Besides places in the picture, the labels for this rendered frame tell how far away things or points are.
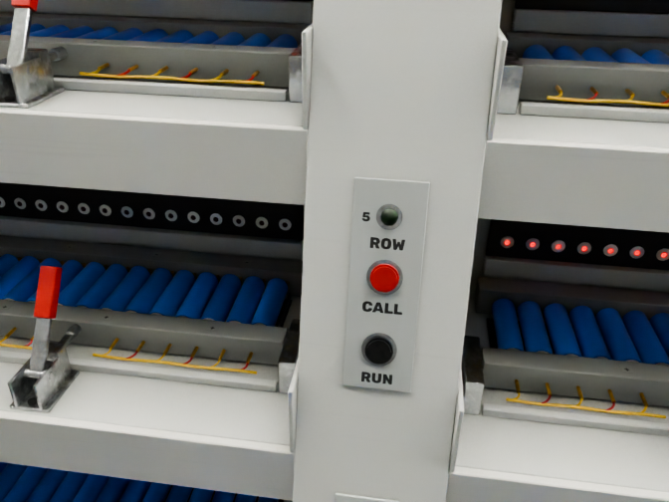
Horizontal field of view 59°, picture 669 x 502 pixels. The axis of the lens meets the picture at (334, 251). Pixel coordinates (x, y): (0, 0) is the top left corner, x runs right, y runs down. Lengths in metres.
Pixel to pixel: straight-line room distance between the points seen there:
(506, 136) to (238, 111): 0.15
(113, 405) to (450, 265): 0.24
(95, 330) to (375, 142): 0.26
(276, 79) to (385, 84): 0.10
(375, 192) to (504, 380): 0.18
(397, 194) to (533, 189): 0.07
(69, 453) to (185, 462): 0.08
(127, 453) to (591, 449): 0.30
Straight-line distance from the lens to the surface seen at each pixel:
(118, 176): 0.37
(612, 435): 0.44
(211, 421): 0.41
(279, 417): 0.41
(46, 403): 0.45
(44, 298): 0.44
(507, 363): 0.43
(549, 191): 0.34
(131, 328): 0.46
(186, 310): 0.48
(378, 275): 0.33
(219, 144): 0.34
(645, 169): 0.34
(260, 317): 0.46
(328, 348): 0.35
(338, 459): 0.38
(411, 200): 0.32
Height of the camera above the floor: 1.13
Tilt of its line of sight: 14 degrees down
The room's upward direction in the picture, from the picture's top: 3 degrees clockwise
